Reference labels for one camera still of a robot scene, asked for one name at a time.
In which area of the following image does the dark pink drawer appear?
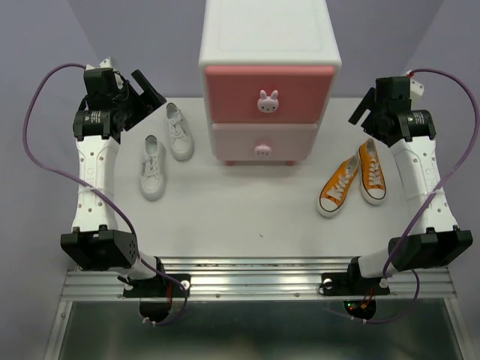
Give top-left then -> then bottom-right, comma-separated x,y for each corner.
205,65 -> 335,124

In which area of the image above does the orange sneaker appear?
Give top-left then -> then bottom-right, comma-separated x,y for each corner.
316,154 -> 359,218
358,138 -> 387,206

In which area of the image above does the light pink drawer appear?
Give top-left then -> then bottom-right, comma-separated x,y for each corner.
211,123 -> 318,162

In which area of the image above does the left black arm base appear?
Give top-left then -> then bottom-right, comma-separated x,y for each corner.
117,275 -> 185,299

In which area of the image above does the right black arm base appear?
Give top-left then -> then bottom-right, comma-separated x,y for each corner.
319,272 -> 390,297

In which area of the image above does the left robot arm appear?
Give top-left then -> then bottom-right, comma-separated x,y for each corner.
61,66 -> 167,296

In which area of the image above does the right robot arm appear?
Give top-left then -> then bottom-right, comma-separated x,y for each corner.
345,76 -> 473,293

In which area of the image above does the white shoe cabinet body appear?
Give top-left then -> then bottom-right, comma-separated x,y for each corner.
199,1 -> 342,165

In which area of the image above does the white sneaker rear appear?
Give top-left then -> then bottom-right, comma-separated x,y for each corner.
166,102 -> 194,162

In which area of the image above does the white sneaker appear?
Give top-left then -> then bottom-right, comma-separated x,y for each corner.
166,102 -> 194,162
139,135 -> 167,201

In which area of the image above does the white sneaker front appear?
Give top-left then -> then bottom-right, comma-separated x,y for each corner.
139,135 -> 167,201

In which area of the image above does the pink bunny upper knob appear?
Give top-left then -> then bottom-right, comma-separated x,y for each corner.
257,89 -> 279,113

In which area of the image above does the pink bunny knob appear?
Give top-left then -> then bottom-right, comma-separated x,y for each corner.
254,144 -> 272,159
257,89 -> 279,113

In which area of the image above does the pink bunny lower knob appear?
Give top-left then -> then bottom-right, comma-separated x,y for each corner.
254,144 -> 272,159

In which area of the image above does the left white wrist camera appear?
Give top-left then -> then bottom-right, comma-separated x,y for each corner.
85,57 -> 115,71

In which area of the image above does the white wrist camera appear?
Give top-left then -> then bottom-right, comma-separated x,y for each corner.
405,71 -> 425,101
85,57 -> 115,71

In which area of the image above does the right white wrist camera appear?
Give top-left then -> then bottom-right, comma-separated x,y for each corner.
405,71 -> 425,101

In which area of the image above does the aluminium mounting rail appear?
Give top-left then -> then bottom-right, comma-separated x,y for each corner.
61,257 -> 457,302

